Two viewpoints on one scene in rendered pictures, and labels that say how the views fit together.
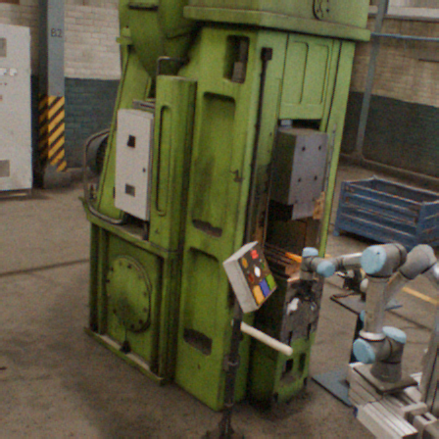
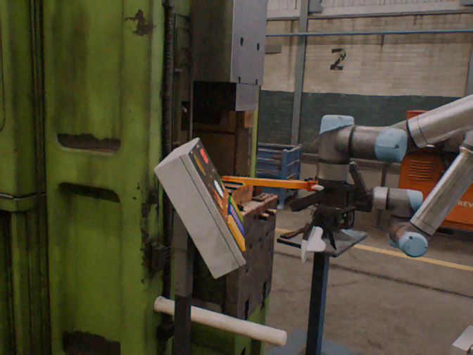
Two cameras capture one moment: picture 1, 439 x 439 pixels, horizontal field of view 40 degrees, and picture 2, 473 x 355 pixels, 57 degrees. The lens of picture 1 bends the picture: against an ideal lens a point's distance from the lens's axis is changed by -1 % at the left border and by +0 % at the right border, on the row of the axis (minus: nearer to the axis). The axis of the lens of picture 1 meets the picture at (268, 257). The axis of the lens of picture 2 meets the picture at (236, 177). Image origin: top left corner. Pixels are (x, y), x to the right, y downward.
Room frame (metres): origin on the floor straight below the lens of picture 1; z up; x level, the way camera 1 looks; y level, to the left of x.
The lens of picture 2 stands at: (1.89, 0.31, 1.32)
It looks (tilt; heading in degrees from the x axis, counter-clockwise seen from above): 11 degrees down; 344
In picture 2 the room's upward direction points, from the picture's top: 3 degrees clockwise
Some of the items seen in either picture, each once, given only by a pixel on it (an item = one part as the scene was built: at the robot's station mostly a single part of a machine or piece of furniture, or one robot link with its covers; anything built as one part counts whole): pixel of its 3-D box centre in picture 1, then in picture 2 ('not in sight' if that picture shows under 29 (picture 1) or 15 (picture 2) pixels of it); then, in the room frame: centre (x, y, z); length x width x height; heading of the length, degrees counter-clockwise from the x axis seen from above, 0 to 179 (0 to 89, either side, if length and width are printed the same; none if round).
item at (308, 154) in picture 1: (286, 161); (205, 29); (3.61, -0.04, 1.56); 0.42 x 0.39 x 0.40; 50
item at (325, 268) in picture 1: (324, 267); (380, 144); (2.75, -0.28, 1.23); 0.11 x 0.11 x 0.08; 38
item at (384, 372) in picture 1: (387, 365); not in sight; (2.51, -0.62, 0.87); 0.15 x 0.15 x 0.10
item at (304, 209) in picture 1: (276, 201); (197, 94); (3.57, -0.01, 1.32); 0.42 x 0.20 x 0.10; 50
